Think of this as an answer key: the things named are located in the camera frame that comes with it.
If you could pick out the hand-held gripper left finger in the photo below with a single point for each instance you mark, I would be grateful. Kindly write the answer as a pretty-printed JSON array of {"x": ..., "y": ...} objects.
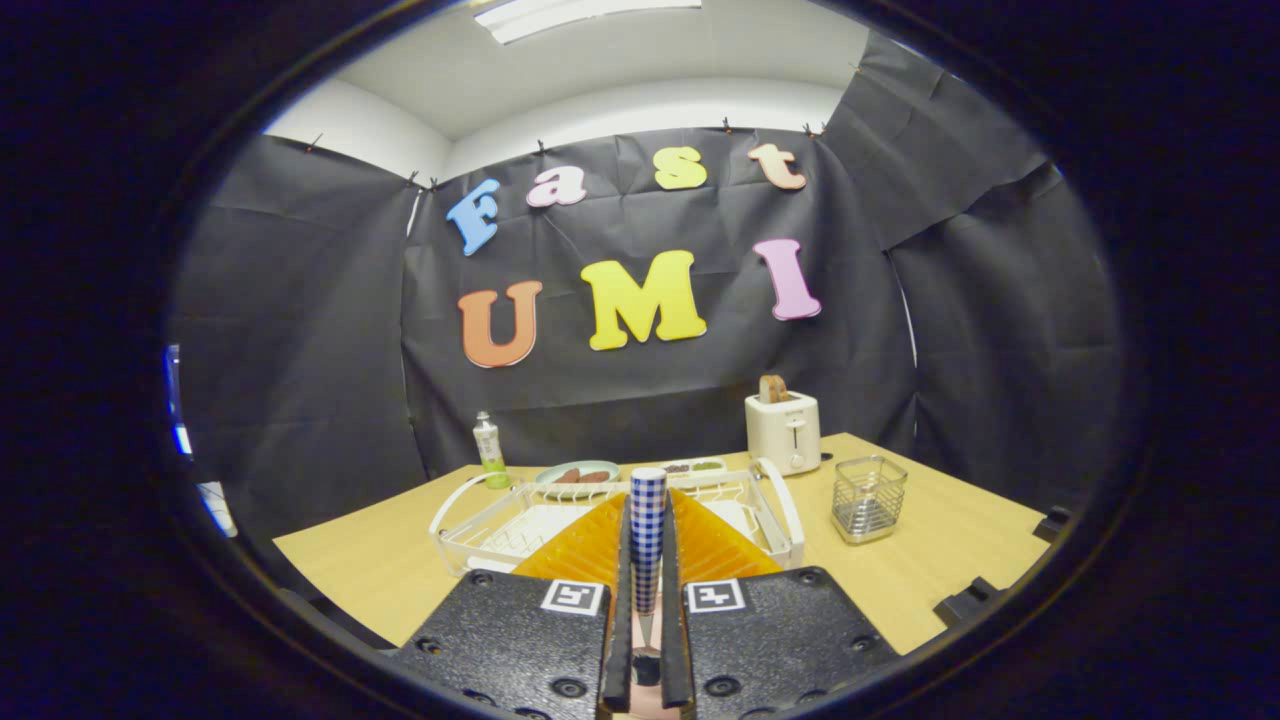
[{"x": 620, "y": 640}]

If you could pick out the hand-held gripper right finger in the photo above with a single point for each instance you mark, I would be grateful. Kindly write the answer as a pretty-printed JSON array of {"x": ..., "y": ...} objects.
[{"x": 675, "y": 640}]

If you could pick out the black table clamp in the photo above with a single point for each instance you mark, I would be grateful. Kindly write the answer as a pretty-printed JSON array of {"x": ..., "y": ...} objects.
[
  {"x": 1053, "y": 523},
  {"x": 965, "y": 603}
]

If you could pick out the ceiling light panel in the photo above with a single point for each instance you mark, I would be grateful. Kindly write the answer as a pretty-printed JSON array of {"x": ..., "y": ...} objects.
[{"x": 580, "y": 15}]

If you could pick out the clear bottle with green liquid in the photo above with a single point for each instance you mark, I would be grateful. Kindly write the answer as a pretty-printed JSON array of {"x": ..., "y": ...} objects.
[{"x": 489, "y": 450}]

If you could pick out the white divided condiment dish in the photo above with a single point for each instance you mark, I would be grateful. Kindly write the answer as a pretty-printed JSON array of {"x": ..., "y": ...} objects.
[{"x": 695, "y": 466}]

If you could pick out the brown toast slice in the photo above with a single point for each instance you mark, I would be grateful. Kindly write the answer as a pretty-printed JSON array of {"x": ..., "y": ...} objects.
[{"x": 773, "y": 388}]

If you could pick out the white toaster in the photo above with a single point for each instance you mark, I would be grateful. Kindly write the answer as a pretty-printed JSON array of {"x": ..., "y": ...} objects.
[{"x": 783, "y": 435}]

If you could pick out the black backdrop cloth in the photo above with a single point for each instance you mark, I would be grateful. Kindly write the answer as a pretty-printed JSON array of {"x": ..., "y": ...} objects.
[{"x": 620, "y": 400}]

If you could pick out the pale green plate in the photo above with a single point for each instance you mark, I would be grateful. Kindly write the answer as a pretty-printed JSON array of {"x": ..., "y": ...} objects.
[{"x": 548, "y": 472}]

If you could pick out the brown sausage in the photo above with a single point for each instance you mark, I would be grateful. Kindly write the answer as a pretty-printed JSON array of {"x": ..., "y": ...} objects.
[
  {"x": 596, "y": 477},
  {"x": 566, "y": 476}
]

